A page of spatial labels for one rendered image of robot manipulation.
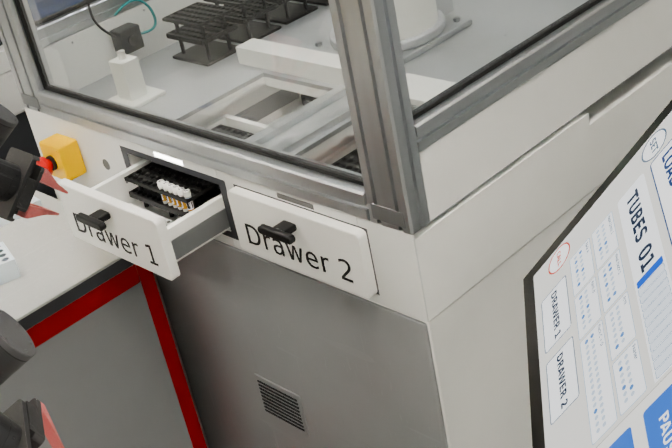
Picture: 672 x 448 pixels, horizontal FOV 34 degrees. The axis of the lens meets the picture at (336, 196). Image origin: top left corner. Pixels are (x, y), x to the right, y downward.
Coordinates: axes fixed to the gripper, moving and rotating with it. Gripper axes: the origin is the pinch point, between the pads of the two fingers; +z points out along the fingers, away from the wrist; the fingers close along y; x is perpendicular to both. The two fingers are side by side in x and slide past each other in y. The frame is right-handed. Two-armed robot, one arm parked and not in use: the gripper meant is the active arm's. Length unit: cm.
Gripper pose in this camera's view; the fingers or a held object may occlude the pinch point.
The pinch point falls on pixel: (57, 201)
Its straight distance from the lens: 175.4
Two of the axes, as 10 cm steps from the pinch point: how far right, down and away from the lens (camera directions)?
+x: -7.1, -2.3, 6.6
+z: 5.9, 3.0, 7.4
